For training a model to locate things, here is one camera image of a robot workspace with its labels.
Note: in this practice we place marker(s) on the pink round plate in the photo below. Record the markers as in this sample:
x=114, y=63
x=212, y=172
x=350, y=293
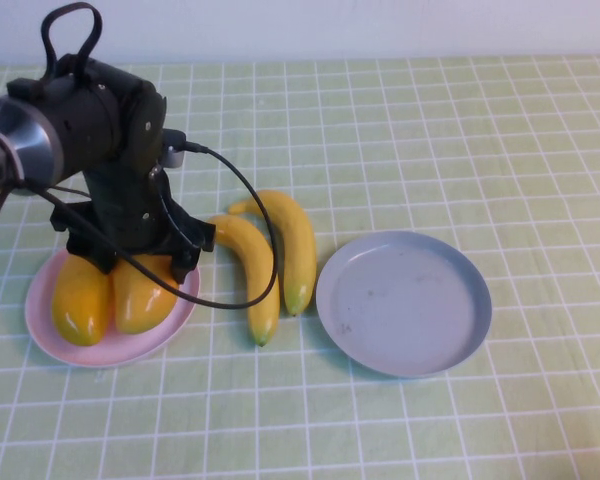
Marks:
x=130, y=345

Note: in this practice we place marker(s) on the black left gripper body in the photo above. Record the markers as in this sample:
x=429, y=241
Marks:
x=125, y=220

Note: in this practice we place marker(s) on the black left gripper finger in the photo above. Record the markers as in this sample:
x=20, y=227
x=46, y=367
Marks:
x=185, y=265
x=105, y=264

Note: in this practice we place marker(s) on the blue-grey round plate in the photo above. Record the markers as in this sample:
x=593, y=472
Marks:
x=400, y=310

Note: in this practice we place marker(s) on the yellow banana green tip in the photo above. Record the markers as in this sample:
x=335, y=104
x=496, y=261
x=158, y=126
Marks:
x=300, y=245

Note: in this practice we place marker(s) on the green checked tablecloth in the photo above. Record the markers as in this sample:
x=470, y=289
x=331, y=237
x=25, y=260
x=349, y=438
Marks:
x=430, y=150

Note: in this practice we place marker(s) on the yellow mango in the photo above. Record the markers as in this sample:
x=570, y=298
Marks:
x=80, y=305

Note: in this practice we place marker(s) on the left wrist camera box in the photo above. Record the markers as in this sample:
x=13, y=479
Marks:
x=174, y=150

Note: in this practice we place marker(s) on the orange-blushed mango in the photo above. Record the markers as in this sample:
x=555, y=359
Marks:
x=140, y=305

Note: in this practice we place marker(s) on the long yellow banana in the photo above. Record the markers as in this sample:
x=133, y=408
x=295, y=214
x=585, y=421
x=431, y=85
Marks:
x=260, y=280

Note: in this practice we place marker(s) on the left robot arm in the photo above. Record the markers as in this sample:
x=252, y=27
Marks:
x=80, y=125

